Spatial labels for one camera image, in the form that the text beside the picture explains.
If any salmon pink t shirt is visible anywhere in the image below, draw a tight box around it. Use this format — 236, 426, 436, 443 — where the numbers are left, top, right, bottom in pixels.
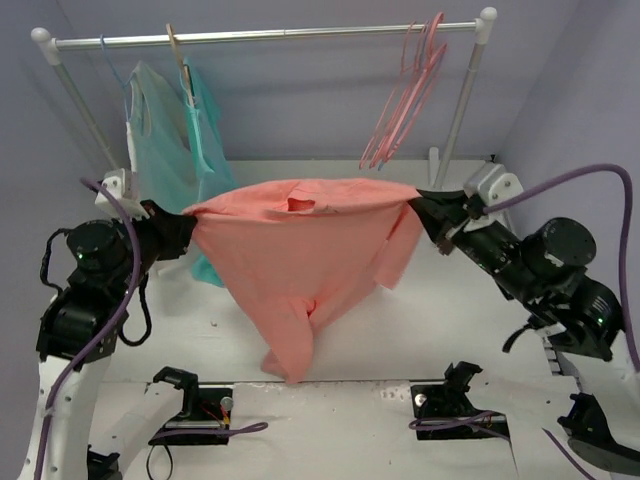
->
183, 178, 423, 383

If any thick pink plastic hanger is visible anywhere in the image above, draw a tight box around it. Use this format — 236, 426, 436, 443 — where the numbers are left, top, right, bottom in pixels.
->
359, 12, 447, 170

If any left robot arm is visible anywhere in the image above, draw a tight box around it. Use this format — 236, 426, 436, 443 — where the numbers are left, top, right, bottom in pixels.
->
20, 200, 200, 479

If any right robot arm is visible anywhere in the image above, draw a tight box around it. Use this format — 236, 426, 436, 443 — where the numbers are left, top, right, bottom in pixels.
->
409, 190, 627, 362

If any teal green t shirt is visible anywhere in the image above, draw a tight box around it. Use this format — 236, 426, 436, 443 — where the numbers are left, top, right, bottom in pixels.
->
179, 57, 239, 289

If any pale mint white shirt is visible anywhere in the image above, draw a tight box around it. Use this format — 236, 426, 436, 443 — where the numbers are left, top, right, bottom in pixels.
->
127, 61, 197, 214

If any thin pink hanger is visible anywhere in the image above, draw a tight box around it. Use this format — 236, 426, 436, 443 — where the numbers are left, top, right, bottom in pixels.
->
359, 22, 430, 169

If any wooden hanger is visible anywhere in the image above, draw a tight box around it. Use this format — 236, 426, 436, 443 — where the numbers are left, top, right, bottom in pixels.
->
166, 23, 195, 107

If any white metal clothes rack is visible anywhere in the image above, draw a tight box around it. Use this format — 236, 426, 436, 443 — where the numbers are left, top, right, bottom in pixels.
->
30, 7, 498, 188

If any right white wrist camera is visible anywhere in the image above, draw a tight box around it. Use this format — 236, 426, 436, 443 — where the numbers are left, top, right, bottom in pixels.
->
463, 163, 524, 216

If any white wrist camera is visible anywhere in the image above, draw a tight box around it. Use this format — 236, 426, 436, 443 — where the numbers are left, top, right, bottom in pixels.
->
463, 163, 524, 216
94, 168, 148, 220

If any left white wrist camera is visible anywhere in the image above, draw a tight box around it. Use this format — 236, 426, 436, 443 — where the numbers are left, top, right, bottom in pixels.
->
94, 168, 148, 220

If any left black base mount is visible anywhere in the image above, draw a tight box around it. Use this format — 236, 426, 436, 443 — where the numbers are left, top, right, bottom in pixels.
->
148, 384, 234, 446

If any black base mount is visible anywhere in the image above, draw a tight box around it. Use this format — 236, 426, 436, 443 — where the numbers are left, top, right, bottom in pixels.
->
148, 384, 234, 446
408, 383, 510, 441

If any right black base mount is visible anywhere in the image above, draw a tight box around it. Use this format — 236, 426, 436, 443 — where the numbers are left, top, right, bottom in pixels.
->
408, 383, 510, 441

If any blue wire hanger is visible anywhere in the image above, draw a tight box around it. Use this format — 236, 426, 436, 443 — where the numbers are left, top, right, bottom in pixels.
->
99, 35, 130, 120

